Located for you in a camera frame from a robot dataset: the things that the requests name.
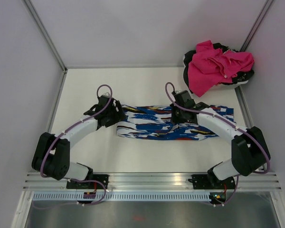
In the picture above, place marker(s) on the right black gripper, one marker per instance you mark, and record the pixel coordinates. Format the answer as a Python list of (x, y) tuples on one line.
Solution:
[(174, 119)]

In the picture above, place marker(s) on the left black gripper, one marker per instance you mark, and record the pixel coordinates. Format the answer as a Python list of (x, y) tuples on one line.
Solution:
[(119, 115)]

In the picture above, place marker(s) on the blue white patterned trousers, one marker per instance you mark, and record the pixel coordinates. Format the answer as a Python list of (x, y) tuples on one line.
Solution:
[(154, 123)]

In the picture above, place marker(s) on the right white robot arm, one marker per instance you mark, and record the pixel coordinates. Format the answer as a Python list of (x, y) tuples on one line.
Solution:
[(249, 150)]

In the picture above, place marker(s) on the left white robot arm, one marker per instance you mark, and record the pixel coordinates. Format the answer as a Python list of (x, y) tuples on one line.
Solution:
[(52, 154)]

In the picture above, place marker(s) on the pink trousers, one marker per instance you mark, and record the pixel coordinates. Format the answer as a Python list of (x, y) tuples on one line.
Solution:
[(214, 64)]

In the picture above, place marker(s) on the black garment pile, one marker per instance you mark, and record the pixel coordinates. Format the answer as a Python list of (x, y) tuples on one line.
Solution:
[(240, 79)]

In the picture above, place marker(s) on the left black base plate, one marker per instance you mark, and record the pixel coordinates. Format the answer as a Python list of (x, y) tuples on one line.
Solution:
[(98, 179)]

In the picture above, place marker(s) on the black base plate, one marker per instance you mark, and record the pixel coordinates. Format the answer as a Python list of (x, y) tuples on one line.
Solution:
[(98, 179), (201, 182)]

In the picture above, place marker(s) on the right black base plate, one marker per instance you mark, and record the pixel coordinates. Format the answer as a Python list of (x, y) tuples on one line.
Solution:
[(201, 182)]

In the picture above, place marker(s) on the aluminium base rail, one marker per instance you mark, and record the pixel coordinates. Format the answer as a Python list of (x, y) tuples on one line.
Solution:
[(165, 181)]

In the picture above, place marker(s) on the white slotted cable duct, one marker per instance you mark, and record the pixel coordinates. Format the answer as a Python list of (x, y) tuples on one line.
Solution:
[(123, 196)]

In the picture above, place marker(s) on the left aluminium frame post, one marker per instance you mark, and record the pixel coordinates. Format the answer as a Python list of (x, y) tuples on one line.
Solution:
[(41, 27)]

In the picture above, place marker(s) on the aluminium frame post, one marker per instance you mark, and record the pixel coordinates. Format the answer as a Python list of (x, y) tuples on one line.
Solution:
[(41, 27), (260, 18)]

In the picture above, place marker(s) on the right aluminium frame post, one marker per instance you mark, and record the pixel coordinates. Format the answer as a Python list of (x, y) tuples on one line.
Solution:
[(260, 18)]

